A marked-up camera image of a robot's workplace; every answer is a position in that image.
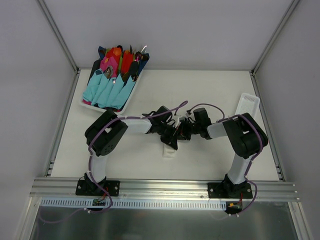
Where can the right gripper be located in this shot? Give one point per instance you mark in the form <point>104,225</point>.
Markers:
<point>186,129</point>

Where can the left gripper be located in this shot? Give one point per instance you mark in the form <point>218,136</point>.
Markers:
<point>169,135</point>

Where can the white paper napkin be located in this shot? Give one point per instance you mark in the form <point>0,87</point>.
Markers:
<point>168,152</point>

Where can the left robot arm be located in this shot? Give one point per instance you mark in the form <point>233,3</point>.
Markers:
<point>106,132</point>

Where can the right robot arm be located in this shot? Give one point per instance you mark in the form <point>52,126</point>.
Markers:
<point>247,140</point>

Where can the light blue rolled napkin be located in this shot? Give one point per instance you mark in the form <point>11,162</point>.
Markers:
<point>102,92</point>

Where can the dark navy rolled napkin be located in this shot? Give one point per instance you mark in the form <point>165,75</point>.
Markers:
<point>142,62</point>

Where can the pink rolled napkin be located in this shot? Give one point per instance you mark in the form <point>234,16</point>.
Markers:
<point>109,62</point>

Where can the small white perforated basket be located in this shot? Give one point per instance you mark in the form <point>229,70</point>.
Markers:
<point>248,104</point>

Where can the white tray of rolled napkins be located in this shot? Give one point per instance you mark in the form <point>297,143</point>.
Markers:
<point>132,72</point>

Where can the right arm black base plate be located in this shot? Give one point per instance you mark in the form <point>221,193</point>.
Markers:
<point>225,190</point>

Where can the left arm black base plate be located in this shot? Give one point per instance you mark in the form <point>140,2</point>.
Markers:
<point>85,187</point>

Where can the white slotted cable duct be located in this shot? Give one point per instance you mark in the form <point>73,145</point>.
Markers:
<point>216,205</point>

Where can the aluminium mounting rail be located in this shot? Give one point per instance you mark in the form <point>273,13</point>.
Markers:
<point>159,189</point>

